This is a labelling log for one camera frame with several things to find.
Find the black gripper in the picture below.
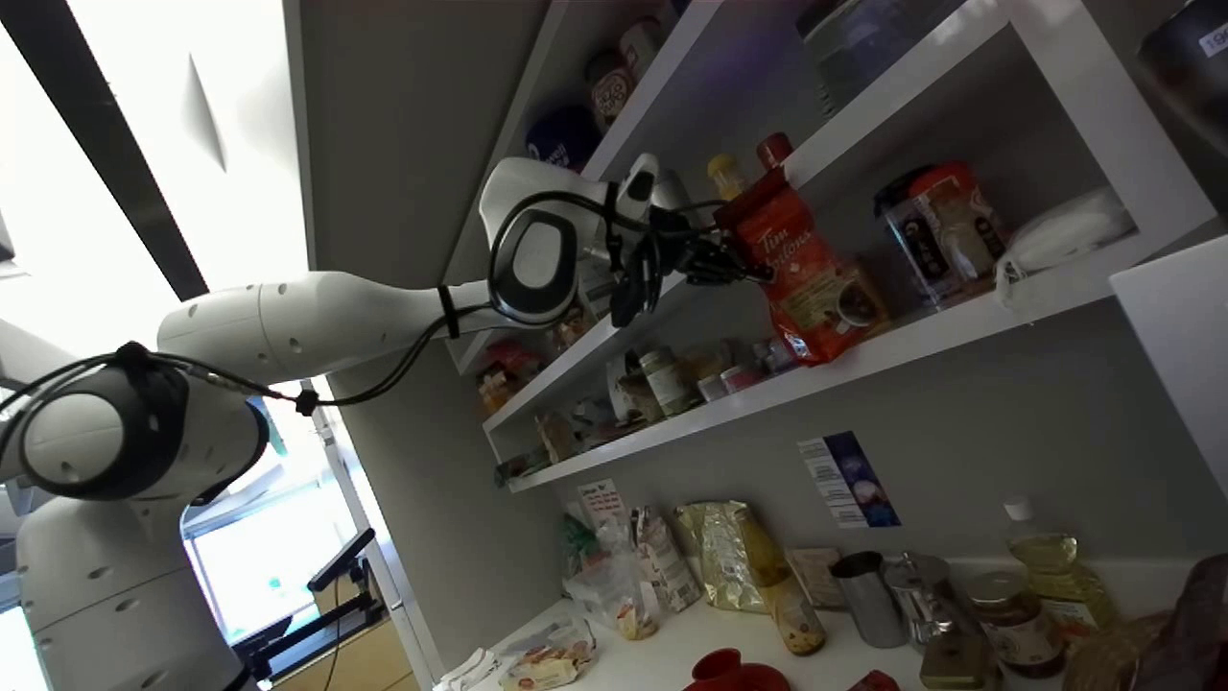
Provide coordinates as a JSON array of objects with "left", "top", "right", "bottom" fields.
[{"left": 642, "top": 206, "right": 755, "bottom": 298}]

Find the orange coffee packet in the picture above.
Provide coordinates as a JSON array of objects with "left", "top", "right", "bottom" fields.
[{"left": 714, "top": 166, "right": 896, "bottom": 370}]

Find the white shelf unit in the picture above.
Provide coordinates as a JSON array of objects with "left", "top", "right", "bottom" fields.
[{"left": 285, "top": 0, "right": 1228, "bottom": 499}]

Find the yellow-capped bottle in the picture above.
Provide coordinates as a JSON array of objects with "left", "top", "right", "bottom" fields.
[{"left": 702, "top": 150, "right": 747, "bottom": 206}]

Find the small pink jar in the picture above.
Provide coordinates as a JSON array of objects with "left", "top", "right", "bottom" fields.
[{"left": 696, "top": 343, "right": 770, "bottom": 403}]

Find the red-capped bottle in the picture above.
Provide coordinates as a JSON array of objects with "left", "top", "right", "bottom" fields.
[{"left": 752, "top": 130, "right": 797, "bottom": 175}]

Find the white jar green lid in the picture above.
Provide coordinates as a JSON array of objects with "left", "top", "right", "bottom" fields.
[{"left": 638, "top": 344, "right": 702, "bottom": 421}]

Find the brown jar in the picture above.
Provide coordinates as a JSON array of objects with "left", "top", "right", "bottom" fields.
[{"left": 603, "top": 358, "right": 659, "bottom": 432}]

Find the blue container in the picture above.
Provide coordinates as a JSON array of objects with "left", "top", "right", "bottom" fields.
[{"left": 522, "top": 106, "right": 606, "bottom": 175}]

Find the dark-lidded spice jar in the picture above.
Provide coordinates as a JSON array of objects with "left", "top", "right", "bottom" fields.
[{"left": 580, "top": 47, "right": 646, "bottom": 135}]

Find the clear jar red lid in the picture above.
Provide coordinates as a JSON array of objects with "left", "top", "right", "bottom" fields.
[{"left": 875, "top": 162, "right": 1011, "bottom": 311}]

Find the dark large container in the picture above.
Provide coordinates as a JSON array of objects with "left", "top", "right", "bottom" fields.
[{"left": 797, "top": 0, "right": 962, "bottom": 114}]

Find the gold foil bag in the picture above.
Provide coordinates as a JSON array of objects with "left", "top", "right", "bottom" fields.
[{"left": 668, "top": 495, "right": 791, "bottom": 618}]

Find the white printed bag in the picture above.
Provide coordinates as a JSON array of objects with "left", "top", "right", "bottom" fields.
[{"left": 562, "top": 475, "right": 702, "bottom": 646}]

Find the white plastic-wrapped item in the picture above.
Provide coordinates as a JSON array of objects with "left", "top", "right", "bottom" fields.
[{"left": 994, "top": 188, "right": 1140, "bottom": 288}]

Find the amber liquid bottle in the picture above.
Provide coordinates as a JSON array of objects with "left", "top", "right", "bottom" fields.
[{"left": 765, "top": 560, "right": 830, "bottom": 661}]

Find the steel can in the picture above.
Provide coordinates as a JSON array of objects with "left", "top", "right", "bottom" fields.
[{"left": 830, "top": 550, "right": 912, "bottom": 651}]

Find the red mug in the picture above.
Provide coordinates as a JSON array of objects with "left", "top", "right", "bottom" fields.
[{"left": 686, "top": 646, "right": 795, "bottom": 691}]

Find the glass storage jar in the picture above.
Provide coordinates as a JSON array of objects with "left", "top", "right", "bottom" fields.
[{"left": 896, "top": 550, "right": 983, "bottom": 691}]

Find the clear bag of snacks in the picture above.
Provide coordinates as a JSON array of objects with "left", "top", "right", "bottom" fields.
[{"left": 493, "top": 609, "right": 603, "bottom": 691}]

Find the clear oil bottle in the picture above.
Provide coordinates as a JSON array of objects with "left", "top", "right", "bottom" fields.
[{"left": 1000, "top": 495, "right": 1118, "bottom": 634}]

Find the white cabinet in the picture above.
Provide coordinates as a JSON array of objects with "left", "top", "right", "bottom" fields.
[{"left": 1108, "top": 231, "right": 1228, "bottom": 504}]

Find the brown-lidded spread jar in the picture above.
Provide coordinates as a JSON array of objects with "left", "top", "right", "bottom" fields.
[{"left": 971, "top": 588, "right": 1067, "bottom": 678}]

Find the black ceiling beam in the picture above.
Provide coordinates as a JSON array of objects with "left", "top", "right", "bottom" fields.
[{"left": 0, "top": 0, "right": 211, "bottom": 306}]

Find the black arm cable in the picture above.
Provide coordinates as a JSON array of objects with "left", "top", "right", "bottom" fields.
[{"left": 0, "top": 188, "right": 668, "bottom": 418}]

